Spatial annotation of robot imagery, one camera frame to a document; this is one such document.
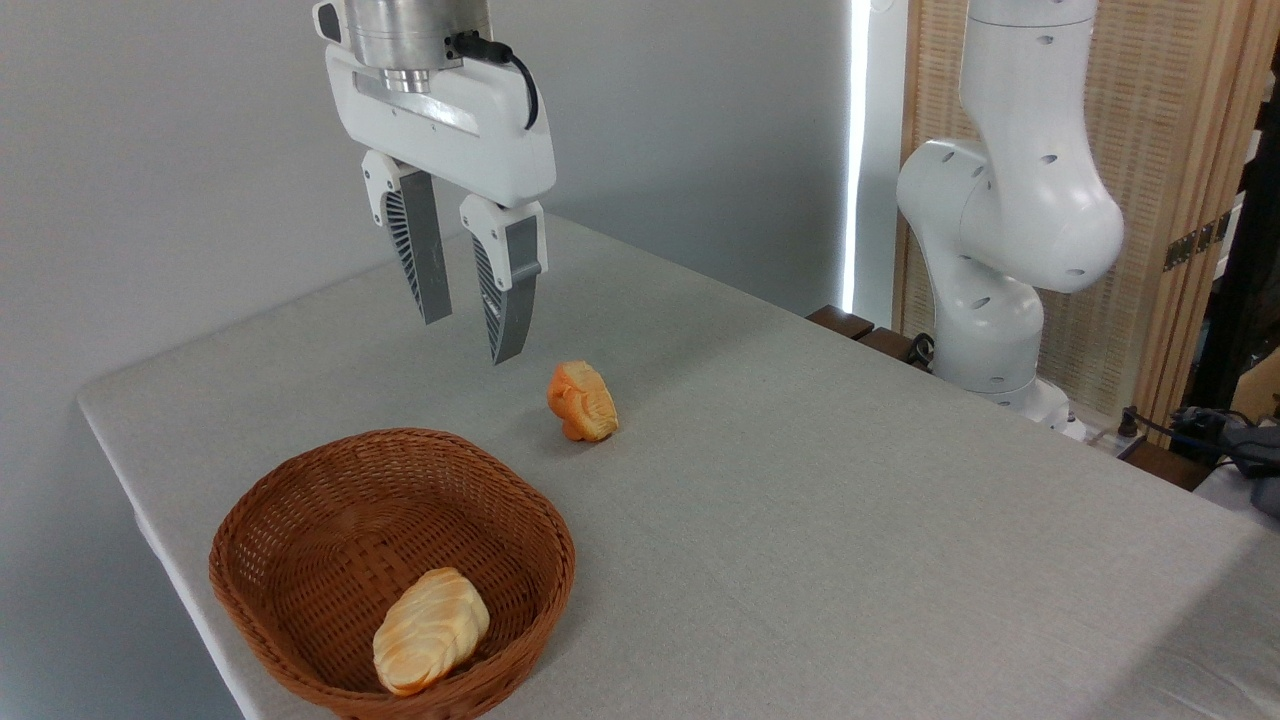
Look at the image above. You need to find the black cable bundle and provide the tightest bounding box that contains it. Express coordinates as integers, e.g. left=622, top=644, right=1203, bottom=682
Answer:
left=1117, top=403, right=1280, bottom=516

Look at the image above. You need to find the brown wicker basket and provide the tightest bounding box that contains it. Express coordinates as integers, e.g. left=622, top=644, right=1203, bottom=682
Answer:
left=208, top=428, right=577, bottom=720

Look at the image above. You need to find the pale yellow bread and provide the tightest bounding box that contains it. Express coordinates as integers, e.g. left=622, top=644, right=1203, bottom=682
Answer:
left=372, top=567, right=491, bottom=697

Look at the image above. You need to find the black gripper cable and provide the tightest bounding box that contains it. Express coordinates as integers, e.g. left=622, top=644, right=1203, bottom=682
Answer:
left=447, top=33, right=541, bottom=131

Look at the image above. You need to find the bamboo folding screen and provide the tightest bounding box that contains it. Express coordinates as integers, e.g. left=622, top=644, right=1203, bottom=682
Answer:
left=893, top=0, right=1280, bottom=431

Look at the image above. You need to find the orange bread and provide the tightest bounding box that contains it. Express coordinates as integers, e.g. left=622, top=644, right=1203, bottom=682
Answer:
left=546, top=361, right=620, bottom=443

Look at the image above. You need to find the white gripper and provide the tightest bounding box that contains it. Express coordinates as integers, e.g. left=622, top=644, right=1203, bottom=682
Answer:
left=323, top=44, right=557, bottom=366

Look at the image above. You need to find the grey tablecloth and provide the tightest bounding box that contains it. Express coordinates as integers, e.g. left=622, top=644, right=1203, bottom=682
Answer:
left=77, top=213, right=1280, bottom=720

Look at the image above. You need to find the black screen hinge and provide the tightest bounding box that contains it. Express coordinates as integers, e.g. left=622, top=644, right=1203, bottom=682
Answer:
left=1163, top=212, right=1233, bottom=273

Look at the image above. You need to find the dark wooden slat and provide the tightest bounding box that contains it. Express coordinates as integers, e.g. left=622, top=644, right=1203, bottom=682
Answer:
left=858, top=327, right=933, bottom=373
left=806, top=304, right=876, bottom=341

